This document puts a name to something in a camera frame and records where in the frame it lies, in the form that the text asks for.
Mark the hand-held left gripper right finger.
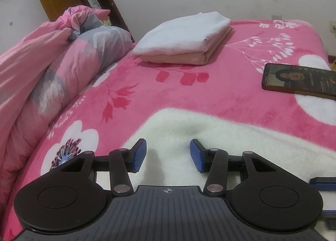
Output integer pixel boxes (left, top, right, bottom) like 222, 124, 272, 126
190, 139, 279, 196

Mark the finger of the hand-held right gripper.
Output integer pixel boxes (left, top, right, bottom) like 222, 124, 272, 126
310, 176, 336, 192
319, 204, 336, 220

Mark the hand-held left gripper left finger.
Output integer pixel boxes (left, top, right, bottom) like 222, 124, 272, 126
60, 138, 147, 195

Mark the white fluffy sweater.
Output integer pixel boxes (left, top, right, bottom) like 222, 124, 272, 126
98, 108, 336, 231

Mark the pink floral fleece blanket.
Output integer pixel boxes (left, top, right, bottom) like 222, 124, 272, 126
0, 19, 336, 241

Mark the folded beige garment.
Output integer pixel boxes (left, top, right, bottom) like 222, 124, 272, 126
139, 27, 235, 66

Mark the black smartphone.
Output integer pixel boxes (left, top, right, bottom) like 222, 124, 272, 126
261, 63, 336, 101

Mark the folded white garment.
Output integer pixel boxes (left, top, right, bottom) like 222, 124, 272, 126
133, 11, 232, 56

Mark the pink grey floral duvet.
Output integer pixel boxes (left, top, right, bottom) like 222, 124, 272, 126
0, 5, 133, 176

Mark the dark wooden door frame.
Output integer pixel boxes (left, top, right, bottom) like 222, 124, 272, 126
64, 0, 136, 43

